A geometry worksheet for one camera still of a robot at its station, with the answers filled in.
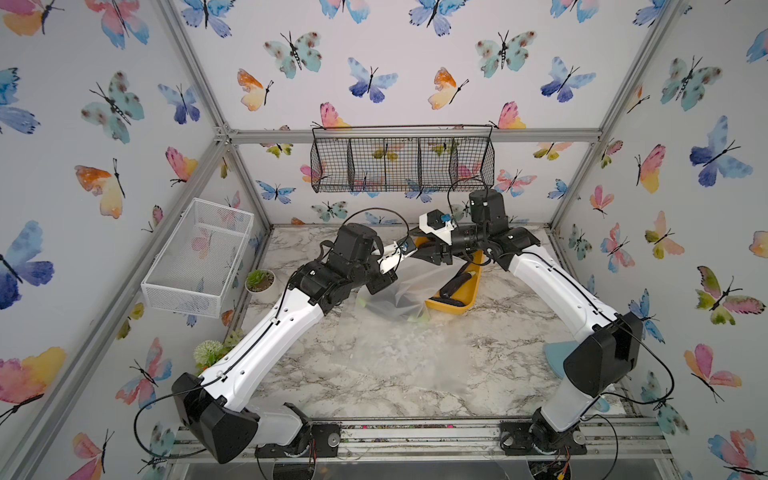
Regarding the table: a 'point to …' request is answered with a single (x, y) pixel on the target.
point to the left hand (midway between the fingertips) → (393, 256)
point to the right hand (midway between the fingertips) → (414, 237)
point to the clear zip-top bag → (417, 280)
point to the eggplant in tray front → (446, 293)
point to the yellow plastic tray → (463, 291)
